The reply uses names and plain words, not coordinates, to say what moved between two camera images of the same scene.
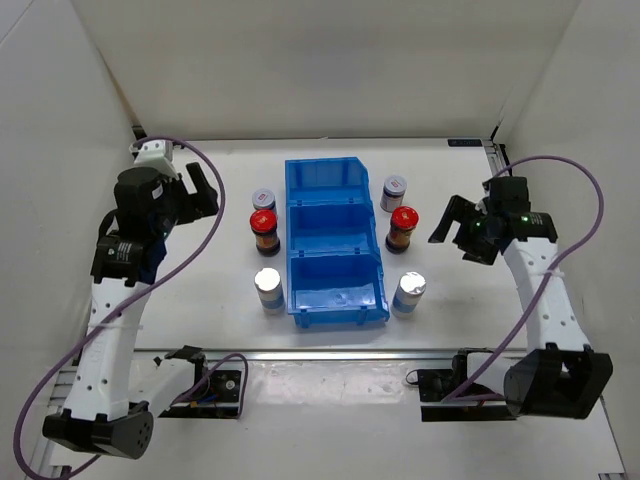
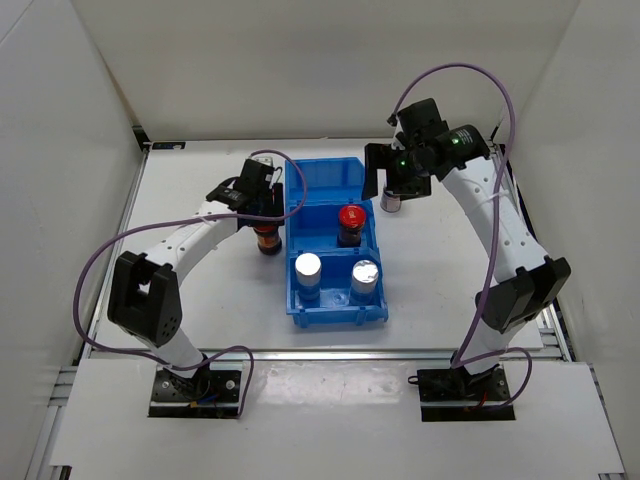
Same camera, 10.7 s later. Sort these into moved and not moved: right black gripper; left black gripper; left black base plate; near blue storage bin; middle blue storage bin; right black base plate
Moved: right black gripper; left black gripper
Not moved: near blue storage bin; left black base plate; right black base plate; middle blue storage bin
